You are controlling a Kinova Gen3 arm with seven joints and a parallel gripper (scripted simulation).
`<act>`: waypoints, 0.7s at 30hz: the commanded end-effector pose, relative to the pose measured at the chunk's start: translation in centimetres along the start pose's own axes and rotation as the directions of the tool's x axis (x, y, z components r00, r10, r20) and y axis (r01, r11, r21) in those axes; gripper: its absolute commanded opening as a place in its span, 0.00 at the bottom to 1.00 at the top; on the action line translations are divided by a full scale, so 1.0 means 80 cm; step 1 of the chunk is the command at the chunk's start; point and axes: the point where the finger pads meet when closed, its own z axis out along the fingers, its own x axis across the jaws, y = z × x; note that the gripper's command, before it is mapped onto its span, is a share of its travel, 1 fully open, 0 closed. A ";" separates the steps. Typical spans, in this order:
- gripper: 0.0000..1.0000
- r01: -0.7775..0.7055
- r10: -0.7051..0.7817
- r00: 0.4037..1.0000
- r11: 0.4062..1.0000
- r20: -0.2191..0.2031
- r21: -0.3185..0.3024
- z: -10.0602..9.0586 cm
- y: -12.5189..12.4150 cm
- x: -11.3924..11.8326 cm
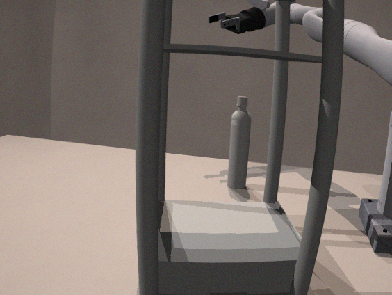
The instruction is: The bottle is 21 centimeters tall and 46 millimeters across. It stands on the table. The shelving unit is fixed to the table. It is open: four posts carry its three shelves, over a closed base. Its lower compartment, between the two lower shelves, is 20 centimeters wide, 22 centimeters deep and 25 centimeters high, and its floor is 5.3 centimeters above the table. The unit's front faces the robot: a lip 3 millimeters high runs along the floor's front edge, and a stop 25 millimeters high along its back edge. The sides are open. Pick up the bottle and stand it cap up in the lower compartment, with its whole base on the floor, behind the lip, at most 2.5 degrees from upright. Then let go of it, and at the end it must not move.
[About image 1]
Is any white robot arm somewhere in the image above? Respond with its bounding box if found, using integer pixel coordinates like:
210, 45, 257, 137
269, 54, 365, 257
290, 1, 392, 218

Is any grey bottle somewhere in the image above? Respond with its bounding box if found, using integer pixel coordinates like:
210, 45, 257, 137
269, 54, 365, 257
227, 96, 251, 189

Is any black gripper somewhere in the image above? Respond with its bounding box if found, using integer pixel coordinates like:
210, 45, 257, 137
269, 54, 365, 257
209, 0, 274, 34

